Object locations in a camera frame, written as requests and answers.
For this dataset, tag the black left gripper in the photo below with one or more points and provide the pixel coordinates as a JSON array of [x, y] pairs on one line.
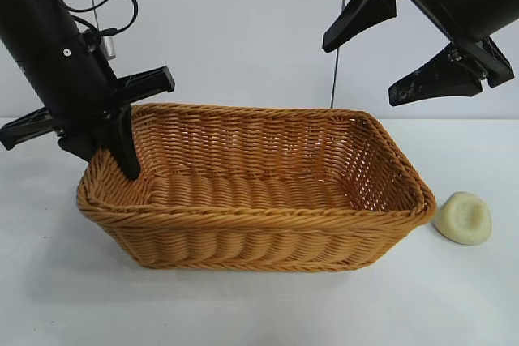
[[77, 90]]

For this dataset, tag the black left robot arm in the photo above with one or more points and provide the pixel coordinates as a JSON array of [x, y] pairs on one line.
[[32, 5]]

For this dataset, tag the woven tan wicker basket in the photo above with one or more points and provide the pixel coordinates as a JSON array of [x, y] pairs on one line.
[[259, 208]]

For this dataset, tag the pale yellow egg yolk pastry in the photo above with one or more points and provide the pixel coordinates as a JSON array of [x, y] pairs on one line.
[[464, 220]]

